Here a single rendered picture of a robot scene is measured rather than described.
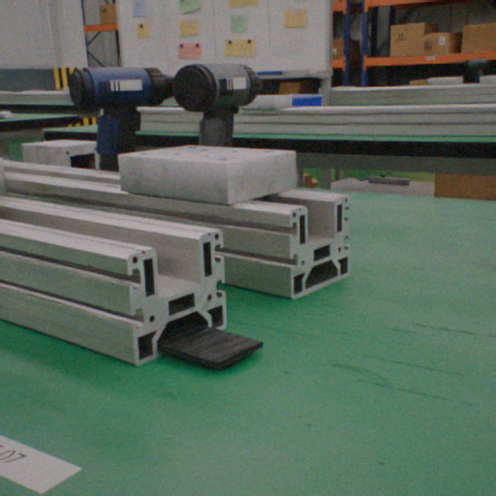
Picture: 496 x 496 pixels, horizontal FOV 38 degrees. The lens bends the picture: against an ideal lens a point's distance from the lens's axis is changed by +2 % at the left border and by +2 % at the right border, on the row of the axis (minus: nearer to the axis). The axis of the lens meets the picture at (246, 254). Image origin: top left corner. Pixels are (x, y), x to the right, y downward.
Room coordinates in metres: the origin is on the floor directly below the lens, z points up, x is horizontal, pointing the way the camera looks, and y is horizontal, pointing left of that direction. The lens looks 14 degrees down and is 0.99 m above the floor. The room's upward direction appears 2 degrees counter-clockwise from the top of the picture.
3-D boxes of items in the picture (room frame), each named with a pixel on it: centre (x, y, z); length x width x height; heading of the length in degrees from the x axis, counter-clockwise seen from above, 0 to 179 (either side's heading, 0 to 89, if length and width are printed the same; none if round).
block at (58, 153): (1.27, 0.33, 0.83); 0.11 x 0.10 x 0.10; 145
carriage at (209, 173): (0.76, 0.04, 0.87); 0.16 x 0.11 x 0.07; 49
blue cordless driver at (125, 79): (1.14, 0.16, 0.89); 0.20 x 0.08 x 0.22; 124
